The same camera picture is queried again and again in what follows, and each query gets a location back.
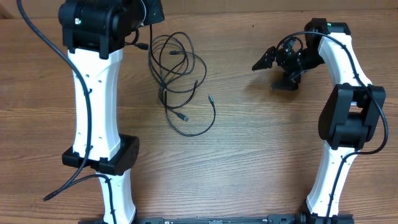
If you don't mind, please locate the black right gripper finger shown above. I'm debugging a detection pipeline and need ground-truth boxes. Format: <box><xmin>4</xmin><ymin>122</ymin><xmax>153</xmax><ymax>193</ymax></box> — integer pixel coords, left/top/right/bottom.
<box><xmin>272</xmin><ymin>73</ymin><xmax>301</xmax><ymax>91</ymax></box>
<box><xmin>252</xmin><ymin>46</ymin><xmax>276</xmax><ymax>71</ymax></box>

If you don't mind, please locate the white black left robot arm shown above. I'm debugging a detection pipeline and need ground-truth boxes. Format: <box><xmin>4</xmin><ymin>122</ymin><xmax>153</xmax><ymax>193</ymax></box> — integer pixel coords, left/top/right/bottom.
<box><xmin>58</xmin><ymin>0</ymin><xmax>164</xmax><ymax>223</ymax></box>

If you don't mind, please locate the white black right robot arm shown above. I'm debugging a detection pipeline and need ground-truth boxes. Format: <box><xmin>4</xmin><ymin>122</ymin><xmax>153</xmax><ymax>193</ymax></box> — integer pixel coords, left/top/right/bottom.
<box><xmin>252</xmin><ymin>18</ymin><xmax>389</xmax><ymax>223</ymax></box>

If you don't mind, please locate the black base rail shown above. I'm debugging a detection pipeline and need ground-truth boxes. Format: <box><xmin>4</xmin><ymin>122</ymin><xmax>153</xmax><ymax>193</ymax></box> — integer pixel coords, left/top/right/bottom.
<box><xmin>77</xmin><ymin>213</ymin><xmax>355</xmax><ymax>224</ymax></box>

